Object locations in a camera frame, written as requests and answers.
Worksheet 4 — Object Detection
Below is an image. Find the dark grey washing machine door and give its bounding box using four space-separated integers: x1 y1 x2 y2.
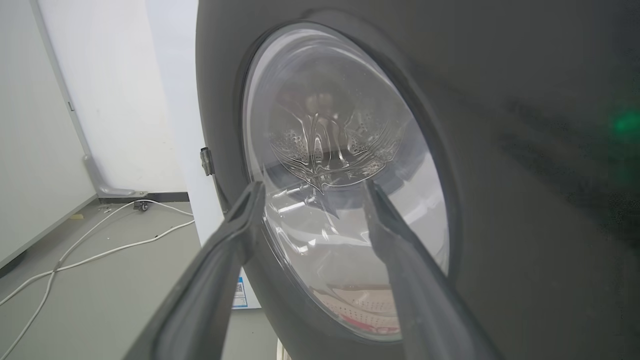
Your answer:
195 0 640 360

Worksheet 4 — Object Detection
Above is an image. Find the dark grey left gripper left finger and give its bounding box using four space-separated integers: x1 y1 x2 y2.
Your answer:
122 181 266 360

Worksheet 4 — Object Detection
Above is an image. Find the blue energy label sticker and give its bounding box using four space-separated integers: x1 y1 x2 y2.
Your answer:
232 277 249 309

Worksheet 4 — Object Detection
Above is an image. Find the white washing machine body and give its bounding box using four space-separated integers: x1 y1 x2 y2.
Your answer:
145 0 263 311

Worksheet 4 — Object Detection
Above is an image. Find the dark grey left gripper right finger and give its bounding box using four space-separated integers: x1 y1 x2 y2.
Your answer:
363 179 506 360

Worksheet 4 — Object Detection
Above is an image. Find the metal door latch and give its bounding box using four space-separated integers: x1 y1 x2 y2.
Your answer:
200 147 216 177

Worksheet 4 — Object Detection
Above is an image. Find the grey wall corner trim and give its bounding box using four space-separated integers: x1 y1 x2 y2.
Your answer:
29 0 148 199

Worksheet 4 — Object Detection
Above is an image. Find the white cable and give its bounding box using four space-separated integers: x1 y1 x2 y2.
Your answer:
0 199 195 360
0 220 196 307

